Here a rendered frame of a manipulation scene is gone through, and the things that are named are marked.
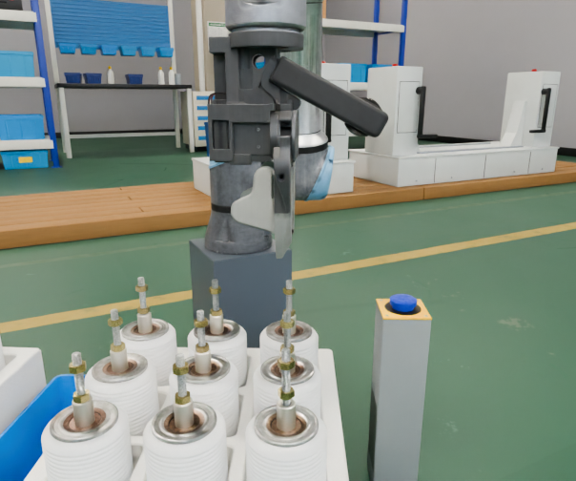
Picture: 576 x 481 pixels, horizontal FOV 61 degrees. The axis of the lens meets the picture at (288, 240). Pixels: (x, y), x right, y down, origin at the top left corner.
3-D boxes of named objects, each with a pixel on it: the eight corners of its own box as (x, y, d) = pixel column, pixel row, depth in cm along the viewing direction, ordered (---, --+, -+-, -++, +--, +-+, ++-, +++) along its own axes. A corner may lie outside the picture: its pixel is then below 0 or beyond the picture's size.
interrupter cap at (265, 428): (245, 416, 59) (245, 411, 59) (301, 402, 62) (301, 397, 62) (267, 457, 52) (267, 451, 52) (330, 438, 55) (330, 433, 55)
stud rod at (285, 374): (280, 409, 56) (280, 350, 54) (282, 405, 57) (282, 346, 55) (289, 410, 56) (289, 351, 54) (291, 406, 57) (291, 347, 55)
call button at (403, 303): (386, 304, 76) (387, 292, 75) (413, 305, 76) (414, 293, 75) (391, 316, 72) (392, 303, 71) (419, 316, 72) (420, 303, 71)
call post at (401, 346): (366, 464, 86) (375, 300, 77) (406, 465, 86) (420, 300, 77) (372, 495, 79) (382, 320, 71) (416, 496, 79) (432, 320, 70)
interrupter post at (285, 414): (273, 424, 58) (272, 399, 57) (291, 418, 59) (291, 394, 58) (280, 436, 56) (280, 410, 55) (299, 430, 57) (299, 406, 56)
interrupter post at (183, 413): (195, 429, 57) (193, 406, 56) (174, 432, 56) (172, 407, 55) (195, 417, 59) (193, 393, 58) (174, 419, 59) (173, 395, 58)
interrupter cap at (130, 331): (116, 327, 82) (116, 324, 82) (161, 318, 86) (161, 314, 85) (127, 346, 76) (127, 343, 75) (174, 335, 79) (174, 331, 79)
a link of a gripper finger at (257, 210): (234, 257, 50) (234, 165, 49) (291, 258, 50) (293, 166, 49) (228, 261, 47) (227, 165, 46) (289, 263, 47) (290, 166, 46)
